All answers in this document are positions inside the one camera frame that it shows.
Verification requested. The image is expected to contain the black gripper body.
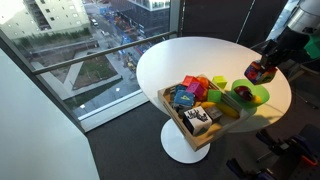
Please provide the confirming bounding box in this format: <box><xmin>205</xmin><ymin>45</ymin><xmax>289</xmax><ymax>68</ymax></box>
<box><xmin>263</xmin><ymin>27</ymin><xmax>309</xmax><ymax>65</ymax></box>

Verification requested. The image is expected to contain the orange plushy cube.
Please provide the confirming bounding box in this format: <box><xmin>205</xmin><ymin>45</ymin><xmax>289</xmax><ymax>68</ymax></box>
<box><xmin>244</xmin><ymin>61</ymin><xmax>277</xmax><ymax>85</ymax></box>

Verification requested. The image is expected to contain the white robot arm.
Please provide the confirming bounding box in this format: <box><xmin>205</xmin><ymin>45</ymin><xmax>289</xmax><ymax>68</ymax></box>
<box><xmin>260</xmin><ymin>0</ymin><xmax>320</xmax><ymax>70</ymax></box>

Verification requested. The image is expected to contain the lime green cube on table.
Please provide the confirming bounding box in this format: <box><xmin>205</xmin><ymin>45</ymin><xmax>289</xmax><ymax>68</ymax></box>
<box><xmin>212</xmin><ymin>76</ymin><xmax>227</xmax><ymax>89</ymax></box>

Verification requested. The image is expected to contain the green cube in crate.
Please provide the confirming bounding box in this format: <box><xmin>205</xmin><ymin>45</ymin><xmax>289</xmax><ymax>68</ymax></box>
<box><xmin>207</xmin><ymin>89</ymin><xmax>222</xmax><ymax>102</ymax></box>

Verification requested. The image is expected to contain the grey plush cube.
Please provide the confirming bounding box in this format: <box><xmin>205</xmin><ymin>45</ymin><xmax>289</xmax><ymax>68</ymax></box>
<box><xmin>205</xmin><ymin>106</ymin><xmax>223</xmax><ymax>122</ymax></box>

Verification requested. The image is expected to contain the magenta plush cube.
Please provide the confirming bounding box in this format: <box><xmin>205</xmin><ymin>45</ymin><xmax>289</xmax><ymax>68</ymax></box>
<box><xmin>186</xmin><ymin>82</ymin><xmax>205</xmax><ymax>98</ymax></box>

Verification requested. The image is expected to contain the red plush cube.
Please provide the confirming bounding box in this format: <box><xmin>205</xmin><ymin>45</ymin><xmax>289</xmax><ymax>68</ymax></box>
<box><xmin>182</xmin><ymin>75</ymin><xmax>198</xmax><ymax>87</ymax></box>

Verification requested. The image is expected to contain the wooden crate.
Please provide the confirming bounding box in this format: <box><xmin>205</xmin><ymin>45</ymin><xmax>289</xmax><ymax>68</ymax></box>
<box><xmin>158</xmin><ymin>80</ymin><xmax>249</xmax><ymax>151</ymax></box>

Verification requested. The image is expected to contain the blue plush cube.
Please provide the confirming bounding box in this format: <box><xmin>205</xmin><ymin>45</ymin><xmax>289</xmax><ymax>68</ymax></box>
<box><xmin>174</xmin><ymin>90</ymin><xmax>195</xmax><ymax>107</ymax></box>

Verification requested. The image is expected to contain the black and white plush cube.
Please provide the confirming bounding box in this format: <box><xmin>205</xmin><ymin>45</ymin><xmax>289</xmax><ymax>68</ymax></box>
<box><xmin>183</xmin><ymin>106</ymin><xmax>212</xmax><ymax>136</ymax></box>

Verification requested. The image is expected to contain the red apple toy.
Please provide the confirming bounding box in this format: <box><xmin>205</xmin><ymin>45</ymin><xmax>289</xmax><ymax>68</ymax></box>
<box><xmin>234</xmin><ymin>86</ymin><xmax>253</xmax><ymax>101</ymax></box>

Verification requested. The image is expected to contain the yellow fruit in bowl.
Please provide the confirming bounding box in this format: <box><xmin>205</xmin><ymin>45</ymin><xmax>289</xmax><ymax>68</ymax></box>
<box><xmin>251</xmin><ymin>95</ymin><xmax>262</xmax><ymax>104</ymax></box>

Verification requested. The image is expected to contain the green plastic bowl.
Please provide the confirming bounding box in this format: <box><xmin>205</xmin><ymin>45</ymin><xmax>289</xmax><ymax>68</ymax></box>
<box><xmin>231</xmin><ymin>79</ymin><xmax>270</xmax><ymax>109</ymax></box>

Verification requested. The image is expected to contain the yellow banana toy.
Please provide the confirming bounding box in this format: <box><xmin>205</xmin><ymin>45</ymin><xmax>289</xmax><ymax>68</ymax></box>
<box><xmin>200</xmin><ymin>101</ymin><xmax>240</xmax><ymax>119</ymax></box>

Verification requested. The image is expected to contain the orange ball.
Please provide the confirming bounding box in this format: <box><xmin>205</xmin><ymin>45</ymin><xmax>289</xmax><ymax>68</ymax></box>
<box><xmin>197</xmin><ymin>77</ymin><xmax>209</xmax><ymax>88</ymax></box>

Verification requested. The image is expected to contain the black equipment with orange clamp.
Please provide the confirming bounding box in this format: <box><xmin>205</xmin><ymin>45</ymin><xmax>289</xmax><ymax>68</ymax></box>
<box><xmin>226</xmin><ymin>124</ymin><xmax>320</xmax><ymax>180</ymax></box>

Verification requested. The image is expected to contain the window handrail bar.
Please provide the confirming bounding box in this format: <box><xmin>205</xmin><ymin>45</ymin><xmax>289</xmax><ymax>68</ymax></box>
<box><xmin>32</xmin><ymin>31</ymin><xmax>177</xmax><ymax>75</ymax></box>

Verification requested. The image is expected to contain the round white pedestal table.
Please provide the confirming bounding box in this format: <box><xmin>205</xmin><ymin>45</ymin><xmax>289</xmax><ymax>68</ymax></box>
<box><xmin>136</xmin><ymin>37</ymin><xmax>292</xmax><ymax>164</ymax></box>

